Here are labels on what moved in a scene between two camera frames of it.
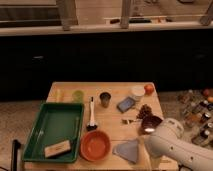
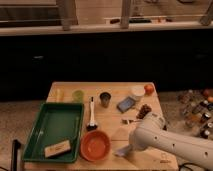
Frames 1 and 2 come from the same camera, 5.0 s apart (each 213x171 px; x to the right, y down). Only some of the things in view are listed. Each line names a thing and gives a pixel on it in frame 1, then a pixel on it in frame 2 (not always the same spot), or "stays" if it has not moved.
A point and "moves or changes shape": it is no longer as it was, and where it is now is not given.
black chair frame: (16, 145) stays
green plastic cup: (78, 96) stays
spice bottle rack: (196, 111) stays
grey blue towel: (128, 150) moves or changes shape
